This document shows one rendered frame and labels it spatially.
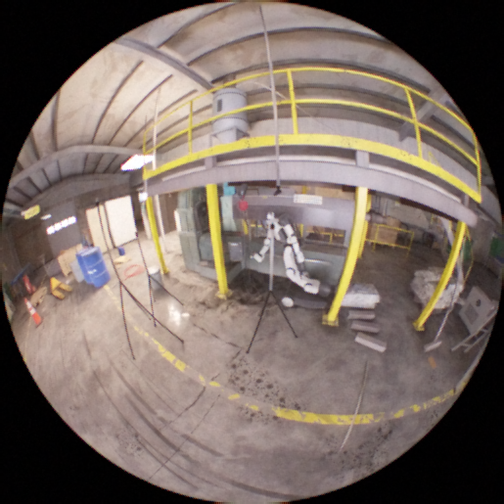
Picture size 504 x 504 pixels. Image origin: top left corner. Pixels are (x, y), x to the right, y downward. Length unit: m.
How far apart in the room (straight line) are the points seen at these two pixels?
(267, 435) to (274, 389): 0.51
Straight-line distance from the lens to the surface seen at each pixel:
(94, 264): 4.18
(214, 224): 1.96
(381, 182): 1.69
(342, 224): 2.53
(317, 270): 2.74
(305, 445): 1.67
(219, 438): 1.64
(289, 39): 4.51
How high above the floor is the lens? 1.60
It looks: 24 degrees down
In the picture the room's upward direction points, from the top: 2 degrees counter-clockwise
